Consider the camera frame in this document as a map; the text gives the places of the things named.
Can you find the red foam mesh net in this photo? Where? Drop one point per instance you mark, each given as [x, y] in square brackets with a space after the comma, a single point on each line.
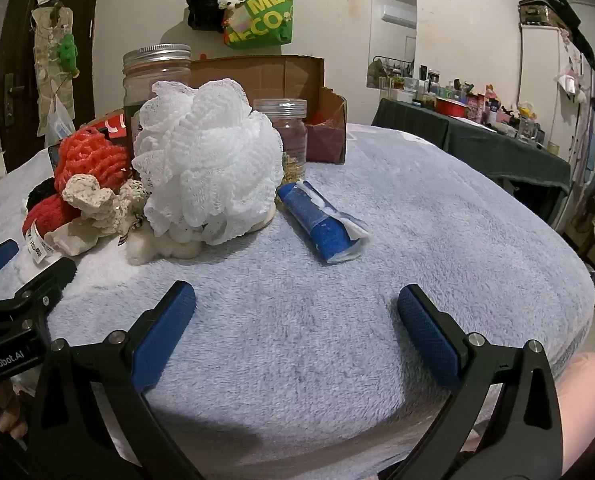
[87, 160]

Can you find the green snack bag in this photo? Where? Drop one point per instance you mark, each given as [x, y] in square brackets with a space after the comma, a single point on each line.
[262, 15]

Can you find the cream crochet toy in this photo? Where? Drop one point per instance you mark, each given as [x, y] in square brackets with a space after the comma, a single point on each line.
[84, 195]

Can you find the beige cloth pouch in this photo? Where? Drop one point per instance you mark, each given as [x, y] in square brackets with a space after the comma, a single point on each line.
[72, 239]

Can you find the black bag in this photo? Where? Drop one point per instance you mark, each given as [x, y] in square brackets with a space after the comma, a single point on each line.
[205, 2]

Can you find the large glass jar metal lid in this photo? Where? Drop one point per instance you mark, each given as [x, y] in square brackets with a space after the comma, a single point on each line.
[152, 80]

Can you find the dark wooden door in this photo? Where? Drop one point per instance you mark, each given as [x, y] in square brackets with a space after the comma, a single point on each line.
[19, 50]

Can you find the blue roll with white tissue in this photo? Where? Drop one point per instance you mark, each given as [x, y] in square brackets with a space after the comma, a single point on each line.
[312, 220]

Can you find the white mesh bath pouf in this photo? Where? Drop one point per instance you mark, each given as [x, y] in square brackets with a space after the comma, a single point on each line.
[207, 160]

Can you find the pink cloth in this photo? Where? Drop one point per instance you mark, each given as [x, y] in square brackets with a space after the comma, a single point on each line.
[587, 400]

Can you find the black clothing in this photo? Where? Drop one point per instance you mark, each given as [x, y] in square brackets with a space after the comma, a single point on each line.
[565, 10]

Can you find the white cabinet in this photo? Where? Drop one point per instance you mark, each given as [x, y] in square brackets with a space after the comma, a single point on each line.
[537, 75]

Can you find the small clear jar yellow capsules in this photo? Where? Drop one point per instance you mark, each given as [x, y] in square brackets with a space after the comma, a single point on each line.
[282, 130]

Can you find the clutter of bottles and jars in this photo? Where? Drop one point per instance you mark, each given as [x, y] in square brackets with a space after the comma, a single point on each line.
[467, 102]

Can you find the clear hanging pocket organiser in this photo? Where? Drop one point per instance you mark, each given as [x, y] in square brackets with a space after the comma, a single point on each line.
[44, 60]

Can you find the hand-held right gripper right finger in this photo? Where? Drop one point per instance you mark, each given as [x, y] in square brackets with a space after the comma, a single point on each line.
[427, 330]

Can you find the green plush toy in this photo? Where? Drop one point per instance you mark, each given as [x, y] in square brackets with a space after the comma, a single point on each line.
[68, 54]

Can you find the wall mirror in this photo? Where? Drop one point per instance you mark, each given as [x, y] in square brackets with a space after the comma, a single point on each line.
[392, 35]

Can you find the storage case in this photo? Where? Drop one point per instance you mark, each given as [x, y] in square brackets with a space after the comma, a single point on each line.
[535, 12]

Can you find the cardboard box with red lining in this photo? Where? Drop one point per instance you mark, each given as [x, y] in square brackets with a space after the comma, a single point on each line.
[257, 75]

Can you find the table with green cloth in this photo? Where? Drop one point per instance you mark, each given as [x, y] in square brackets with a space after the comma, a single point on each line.
[477, 147]

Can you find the red knit scrubber with tag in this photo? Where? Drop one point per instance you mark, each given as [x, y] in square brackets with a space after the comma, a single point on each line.
[47, 212]

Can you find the person's left hand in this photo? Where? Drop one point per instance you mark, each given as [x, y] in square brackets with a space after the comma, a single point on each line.
[9, 412]

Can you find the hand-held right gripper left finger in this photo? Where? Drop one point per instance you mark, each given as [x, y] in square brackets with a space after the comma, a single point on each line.
[165, 330]

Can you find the clear plastic bag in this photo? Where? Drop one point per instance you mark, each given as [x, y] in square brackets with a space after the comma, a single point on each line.
[59, 122]

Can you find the black knit scrubber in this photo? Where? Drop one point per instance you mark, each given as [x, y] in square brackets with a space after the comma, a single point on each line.
[41, 192]

